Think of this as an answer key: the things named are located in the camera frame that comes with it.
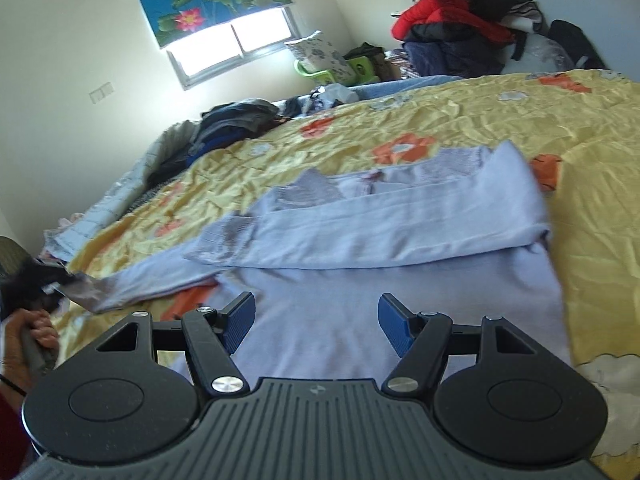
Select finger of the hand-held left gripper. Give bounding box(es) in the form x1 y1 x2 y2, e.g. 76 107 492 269
41 279 77 307

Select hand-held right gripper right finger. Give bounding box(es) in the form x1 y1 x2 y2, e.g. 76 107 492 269
377 292 544 396

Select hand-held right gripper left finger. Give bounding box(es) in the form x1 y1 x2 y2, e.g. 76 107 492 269
92 291 257 396

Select lavender knit sweater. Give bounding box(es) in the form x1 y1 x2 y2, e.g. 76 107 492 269
65 141 575 392

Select person's left forearm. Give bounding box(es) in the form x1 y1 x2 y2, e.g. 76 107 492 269
0 374 33 478

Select heap of dark folded clothes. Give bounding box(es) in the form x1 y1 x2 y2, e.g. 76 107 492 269
149 101 283 187

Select pile of dark clothes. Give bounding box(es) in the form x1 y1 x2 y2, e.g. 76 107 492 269
390 0 553 80

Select person's left hand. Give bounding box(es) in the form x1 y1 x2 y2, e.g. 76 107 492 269
0 307 62 391

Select olive striped cloth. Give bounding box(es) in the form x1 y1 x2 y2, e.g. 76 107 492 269
0 236 29 275

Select light blue checked quilt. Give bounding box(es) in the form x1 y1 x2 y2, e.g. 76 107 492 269
42 121 201 263

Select blue blanket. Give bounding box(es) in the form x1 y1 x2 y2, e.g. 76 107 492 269
345 75 463 103

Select yellow floral bedsheet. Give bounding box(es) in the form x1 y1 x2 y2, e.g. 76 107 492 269
50 67 640 480

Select green plastic stool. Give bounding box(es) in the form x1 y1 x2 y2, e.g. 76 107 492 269
294 55 385 87

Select floral pillow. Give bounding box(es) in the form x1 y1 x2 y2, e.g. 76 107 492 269
284 30 354 82

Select window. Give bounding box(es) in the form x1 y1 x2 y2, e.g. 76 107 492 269
166 5 302 91

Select red puffer jacket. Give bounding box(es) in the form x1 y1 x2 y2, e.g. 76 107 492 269
391 0 516 50

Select black bag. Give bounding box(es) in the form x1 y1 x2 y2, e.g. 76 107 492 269
546 19 607 70

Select black hair tie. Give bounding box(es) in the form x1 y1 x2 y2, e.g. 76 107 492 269
0 372 27 397

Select white wall switch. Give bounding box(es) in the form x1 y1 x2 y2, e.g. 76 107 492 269
89 81 117 105

